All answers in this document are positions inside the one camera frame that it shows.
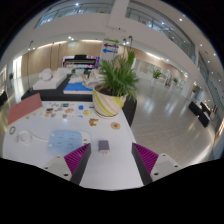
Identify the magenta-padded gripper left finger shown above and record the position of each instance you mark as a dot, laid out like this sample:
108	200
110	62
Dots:
76	158

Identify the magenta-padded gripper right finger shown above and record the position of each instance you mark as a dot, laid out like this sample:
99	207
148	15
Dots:
146	158

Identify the grey charger block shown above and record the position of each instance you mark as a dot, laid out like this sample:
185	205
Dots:
103	146

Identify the orange figure sticker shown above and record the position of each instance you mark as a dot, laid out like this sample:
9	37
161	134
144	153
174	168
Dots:
93	122

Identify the round orange sticker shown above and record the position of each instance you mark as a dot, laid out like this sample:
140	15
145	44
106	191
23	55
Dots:
115	125

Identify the white plant saucer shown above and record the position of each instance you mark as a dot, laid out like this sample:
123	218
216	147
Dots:
105	116

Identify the potted palm in striped pot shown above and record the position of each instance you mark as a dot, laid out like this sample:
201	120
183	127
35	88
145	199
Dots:
108	101

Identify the blue display platform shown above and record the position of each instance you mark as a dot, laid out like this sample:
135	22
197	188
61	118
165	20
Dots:
76	88

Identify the flat red board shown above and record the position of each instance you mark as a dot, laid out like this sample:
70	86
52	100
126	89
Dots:
25	108

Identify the white sculptural model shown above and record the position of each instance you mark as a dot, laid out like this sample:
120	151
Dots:
90	80

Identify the white sculptural sofa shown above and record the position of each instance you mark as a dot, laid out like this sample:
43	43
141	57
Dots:
50	81

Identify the white pillar sign with arrows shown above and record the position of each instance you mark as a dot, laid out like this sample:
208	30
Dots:
110	50

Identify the ceiling spot lights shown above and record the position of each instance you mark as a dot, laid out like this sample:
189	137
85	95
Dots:
181	19

